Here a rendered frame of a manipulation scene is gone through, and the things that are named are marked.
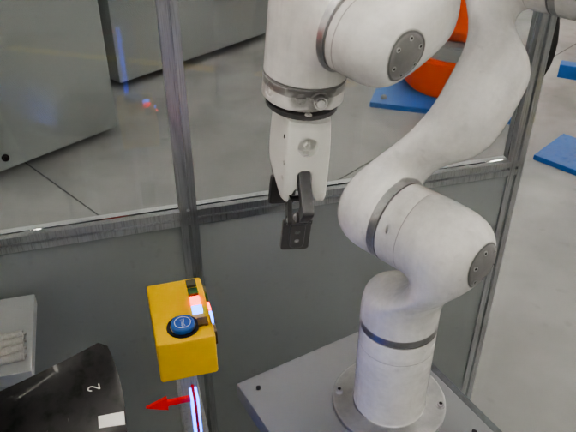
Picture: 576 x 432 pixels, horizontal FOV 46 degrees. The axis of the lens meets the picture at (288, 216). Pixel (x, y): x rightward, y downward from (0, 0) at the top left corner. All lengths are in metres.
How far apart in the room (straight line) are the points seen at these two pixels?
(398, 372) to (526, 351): 1.73
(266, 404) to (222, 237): 0.57
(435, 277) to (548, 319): 2.06
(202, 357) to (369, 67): 0.72
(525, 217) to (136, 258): 2.26
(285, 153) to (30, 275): 1.07
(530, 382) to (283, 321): 1.10
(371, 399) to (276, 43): 0.66
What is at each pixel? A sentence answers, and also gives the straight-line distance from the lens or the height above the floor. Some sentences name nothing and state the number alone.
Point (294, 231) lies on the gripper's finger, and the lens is 0.74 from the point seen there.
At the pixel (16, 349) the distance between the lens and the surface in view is 1.51.
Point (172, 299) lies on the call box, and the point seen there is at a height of 1.07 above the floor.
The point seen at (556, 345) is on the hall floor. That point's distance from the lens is 2.84.
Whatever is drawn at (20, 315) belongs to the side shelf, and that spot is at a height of 0.86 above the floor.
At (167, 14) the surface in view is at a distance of 1.40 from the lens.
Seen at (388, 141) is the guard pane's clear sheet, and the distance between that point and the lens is 1.66.
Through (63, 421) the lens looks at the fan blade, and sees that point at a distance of 0.93.
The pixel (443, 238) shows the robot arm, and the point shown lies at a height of 1.37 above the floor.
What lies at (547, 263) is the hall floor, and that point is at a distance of 3.23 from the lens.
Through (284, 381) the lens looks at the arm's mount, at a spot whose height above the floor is 0.96.
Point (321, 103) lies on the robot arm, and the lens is 0.67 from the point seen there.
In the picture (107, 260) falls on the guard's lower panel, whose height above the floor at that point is 0.89.
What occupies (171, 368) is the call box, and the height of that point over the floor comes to 1.02.
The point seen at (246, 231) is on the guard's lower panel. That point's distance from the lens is 1.66.
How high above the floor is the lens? 1.89
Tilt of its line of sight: 35 degrees down
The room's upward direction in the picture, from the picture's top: straight up
